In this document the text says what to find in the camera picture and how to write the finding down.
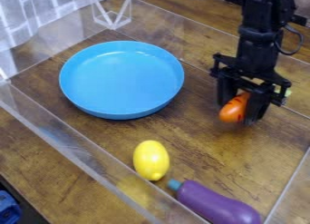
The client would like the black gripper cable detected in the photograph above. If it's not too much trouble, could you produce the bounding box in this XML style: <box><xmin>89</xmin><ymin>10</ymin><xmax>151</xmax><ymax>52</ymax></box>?
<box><xmin>274</xmin><ymin>22</ymin><xmax>305</xmax><ymax>56</ymax></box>

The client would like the yellow toy lemon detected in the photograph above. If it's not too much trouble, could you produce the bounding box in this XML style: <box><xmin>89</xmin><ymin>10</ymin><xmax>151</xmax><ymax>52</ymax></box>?
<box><xmin>134</xmin><ymin>141</ymin><xmax>170</xmax><ymax>181</ymax></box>

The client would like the orange toy carrot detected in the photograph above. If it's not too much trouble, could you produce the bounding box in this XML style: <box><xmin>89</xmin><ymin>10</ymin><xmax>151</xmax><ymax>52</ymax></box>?
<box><xmin>218</xmin><ymin>87</ymin><xmax>293</xmax><ymax>124</ymax></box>

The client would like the blue round plate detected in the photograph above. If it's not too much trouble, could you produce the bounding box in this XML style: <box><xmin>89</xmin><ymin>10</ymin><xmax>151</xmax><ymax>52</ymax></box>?
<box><xmin>59</xmin><ymin>41</ymin><xmax>185</xmax><ymax>120</ymax></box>

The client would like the clear acrylic enclosure wall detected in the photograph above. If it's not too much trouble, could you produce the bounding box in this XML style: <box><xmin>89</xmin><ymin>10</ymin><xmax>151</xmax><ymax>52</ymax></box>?
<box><xmin>0</xmin><ymin>0</ymin><xmax>310</xmax><ymax>224</ymax></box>

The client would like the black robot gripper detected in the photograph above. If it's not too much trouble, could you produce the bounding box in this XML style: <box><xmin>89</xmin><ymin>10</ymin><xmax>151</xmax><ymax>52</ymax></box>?
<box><xmin>212</xmin><ymin>0</ymin><xmax>296</xmax><ymax>125</ymax></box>

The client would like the clear acrylic corner bracket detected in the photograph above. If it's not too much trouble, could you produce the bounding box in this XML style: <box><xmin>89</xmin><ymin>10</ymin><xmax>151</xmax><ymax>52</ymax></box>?
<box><xmin>91</xmin><ymin>0</ymin><xmax>133</xmax><ymax>30</ymax></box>

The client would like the blue object at corner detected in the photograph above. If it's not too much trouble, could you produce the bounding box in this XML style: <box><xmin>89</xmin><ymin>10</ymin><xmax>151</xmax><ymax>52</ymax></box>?
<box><xmin>0</xmin><ymin>190</ymin><xmax>22</xmax><ymax>224</ymax></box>

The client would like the purple toy eggplant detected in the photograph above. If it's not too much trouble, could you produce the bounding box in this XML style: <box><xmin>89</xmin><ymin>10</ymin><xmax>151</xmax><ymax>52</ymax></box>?
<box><xmin>169</xmin><ymin>180</ymin><xmax>262</xmax><ymax>224</ymax></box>

